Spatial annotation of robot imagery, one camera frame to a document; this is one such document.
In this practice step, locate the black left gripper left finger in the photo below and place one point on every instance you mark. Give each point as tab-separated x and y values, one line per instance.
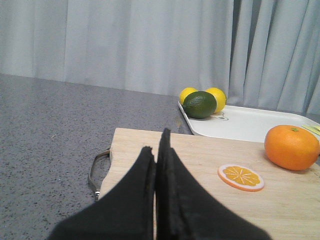
124	213

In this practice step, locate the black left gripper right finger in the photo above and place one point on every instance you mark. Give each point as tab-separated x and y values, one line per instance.
186	211

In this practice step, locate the whole orange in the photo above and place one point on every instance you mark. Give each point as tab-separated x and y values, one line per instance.
291	147

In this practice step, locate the white rectangular tray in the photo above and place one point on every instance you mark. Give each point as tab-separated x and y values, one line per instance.
242	123

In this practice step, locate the yellow-green utensil on tray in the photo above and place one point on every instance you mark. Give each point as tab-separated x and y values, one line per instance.
313	128

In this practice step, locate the orange slice toy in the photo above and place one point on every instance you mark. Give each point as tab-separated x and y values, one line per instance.
241	177

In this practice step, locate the wooden cutting board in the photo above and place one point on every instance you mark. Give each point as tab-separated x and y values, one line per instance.
288	207

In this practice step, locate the green lime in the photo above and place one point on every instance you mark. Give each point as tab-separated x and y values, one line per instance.
199	105

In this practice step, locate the yellow lemon right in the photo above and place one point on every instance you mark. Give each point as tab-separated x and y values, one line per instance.
219	96

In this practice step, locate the yellow lemon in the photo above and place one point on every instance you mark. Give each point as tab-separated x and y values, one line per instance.
219	96
185	92

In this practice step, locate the yellow lemon left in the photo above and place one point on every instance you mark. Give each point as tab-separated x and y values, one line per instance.
185	92

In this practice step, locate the grey-white curtain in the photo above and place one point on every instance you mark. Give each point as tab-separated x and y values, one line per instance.
261	53

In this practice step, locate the metal cutting board handle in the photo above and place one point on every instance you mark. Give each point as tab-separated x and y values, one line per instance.
98	170

